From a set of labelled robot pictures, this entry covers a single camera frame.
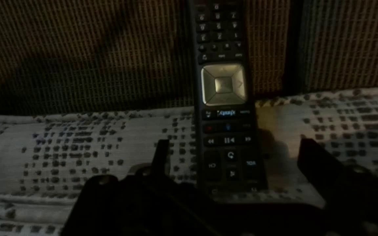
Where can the black remote control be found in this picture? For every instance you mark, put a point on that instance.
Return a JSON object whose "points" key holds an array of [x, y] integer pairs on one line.
{"points": [[225, 127]]}

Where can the white black-patterned cushion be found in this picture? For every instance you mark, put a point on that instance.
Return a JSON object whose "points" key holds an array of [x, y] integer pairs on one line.
{"points": [[45, 159]]}

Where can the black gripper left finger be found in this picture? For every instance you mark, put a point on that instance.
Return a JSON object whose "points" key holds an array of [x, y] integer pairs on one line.
{"points": [[143, 203]]}

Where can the olive green sofa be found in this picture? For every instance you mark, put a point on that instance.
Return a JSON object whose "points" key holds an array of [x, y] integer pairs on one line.
{"points": [[94, 55]]}

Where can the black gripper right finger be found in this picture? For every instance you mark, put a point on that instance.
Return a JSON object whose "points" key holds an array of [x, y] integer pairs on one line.
{"points": [[350, 191]]}

